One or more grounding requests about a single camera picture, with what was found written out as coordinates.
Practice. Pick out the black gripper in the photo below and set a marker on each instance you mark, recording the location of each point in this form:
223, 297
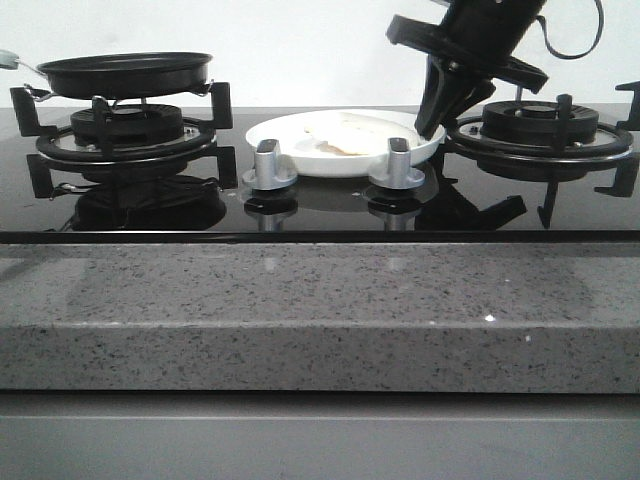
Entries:
474, 40

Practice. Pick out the fried egg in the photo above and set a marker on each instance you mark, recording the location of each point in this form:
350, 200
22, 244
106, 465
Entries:
355, 134

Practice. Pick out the white ceramic plate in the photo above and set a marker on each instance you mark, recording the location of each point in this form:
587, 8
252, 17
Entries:
312, 160

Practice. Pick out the black frying pan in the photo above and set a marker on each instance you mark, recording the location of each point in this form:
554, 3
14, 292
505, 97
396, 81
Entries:
126, 76

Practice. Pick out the black right gas burner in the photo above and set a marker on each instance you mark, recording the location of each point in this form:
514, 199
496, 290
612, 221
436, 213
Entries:
536, 122

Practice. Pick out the black gas burner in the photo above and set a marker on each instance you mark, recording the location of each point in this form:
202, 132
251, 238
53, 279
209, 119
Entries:
536, 122
131, 125

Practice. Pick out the black glass gas hob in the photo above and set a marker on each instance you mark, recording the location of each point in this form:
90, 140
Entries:
204, 201

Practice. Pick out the silver right stove knob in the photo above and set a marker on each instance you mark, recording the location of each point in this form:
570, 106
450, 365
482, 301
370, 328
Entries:
397, 173

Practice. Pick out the silver stove knob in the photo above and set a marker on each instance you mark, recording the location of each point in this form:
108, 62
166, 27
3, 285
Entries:
397, 173
272, 169

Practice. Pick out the black right pan support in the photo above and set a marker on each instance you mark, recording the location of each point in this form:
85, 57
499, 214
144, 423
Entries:
611, 148

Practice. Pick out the silver left stove knob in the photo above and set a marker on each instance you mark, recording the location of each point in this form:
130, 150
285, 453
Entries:
272, 169

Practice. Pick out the black left gas burner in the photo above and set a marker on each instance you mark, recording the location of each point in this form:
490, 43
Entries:
131, 125

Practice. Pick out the grey cabinet drawer front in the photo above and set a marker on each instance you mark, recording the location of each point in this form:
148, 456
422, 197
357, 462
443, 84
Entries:
318, 436

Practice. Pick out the chrome wire pan stand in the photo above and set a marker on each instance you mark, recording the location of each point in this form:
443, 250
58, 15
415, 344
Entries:
41, 95

